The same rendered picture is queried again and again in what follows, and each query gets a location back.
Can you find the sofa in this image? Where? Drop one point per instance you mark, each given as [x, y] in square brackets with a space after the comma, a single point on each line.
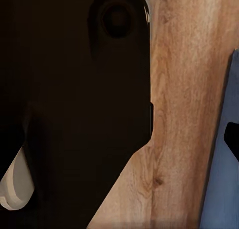
[221, 203]

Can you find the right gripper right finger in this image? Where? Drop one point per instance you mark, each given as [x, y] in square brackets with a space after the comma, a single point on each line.
[231, 138]

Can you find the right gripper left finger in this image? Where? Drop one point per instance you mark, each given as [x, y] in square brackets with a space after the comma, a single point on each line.
[12, 138]

